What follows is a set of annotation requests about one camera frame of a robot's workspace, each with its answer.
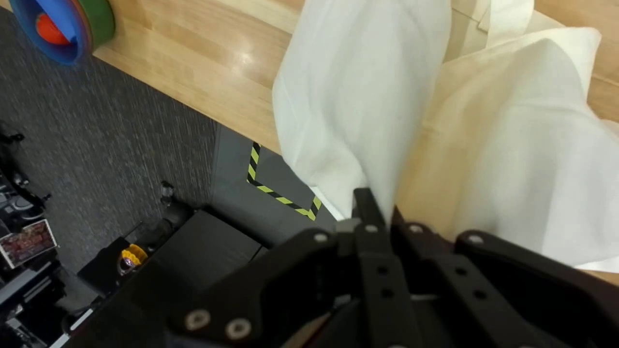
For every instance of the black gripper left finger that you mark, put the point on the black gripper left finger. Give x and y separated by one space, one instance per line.
379 291

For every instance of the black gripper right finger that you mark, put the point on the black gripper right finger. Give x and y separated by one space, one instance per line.
489 291

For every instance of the white cloth shopping bag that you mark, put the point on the white cloth shopping bag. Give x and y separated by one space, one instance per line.
514 142

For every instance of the black equipment base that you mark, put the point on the black equipment base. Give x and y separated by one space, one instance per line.
205 253

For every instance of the yellow plastic item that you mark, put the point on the yellow plastic item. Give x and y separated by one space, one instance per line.
131 258

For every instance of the red printed box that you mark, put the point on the red printed box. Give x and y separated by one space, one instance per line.
29 245

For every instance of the black cluttered rack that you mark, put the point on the black cluttered rack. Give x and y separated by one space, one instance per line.
19 303

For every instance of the stacked coloured plastic bowls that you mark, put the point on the stacked coloured plastic bowls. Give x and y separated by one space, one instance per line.
60 30

